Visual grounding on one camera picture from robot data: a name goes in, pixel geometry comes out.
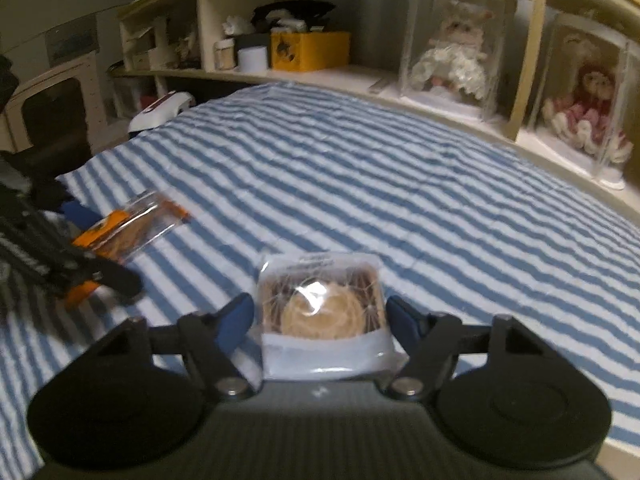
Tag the clear packet brown-cupped pastry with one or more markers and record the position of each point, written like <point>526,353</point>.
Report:
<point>320,310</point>

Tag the orange-label clear snack packet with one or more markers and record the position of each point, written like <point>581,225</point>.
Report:
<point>135,230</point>

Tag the dark grey box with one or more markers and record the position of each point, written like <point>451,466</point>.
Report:
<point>252,40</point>

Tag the yellow cardboard box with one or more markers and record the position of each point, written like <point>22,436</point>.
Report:
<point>312,52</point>

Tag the white doll in clear case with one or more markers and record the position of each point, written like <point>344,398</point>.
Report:
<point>455,55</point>

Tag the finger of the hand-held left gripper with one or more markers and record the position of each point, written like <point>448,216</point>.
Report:
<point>105,272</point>
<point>80,212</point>

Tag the wooden headboard shelf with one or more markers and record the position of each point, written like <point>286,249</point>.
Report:
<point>310,74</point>

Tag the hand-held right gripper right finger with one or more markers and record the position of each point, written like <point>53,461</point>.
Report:
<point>405,322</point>

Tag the black bag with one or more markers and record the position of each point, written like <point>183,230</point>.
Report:
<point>292,12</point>

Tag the white plastic appliance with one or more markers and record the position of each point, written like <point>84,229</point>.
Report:
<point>160,110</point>

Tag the pink doll in clear case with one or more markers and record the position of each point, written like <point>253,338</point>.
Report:
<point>585,105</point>

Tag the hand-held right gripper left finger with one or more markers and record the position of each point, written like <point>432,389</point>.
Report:
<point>237,325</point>

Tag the beige cabinet with glass door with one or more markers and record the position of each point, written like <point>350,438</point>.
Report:
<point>55,105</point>

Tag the crumpled white tissue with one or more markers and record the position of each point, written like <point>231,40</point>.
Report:
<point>237,25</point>

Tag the small clear jar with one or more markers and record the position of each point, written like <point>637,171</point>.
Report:
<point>224,55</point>

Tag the white cylindrical cup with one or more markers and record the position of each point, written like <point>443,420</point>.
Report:
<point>252,60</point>

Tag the blue white striped bed sheet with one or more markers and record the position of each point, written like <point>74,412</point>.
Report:
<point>350,185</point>

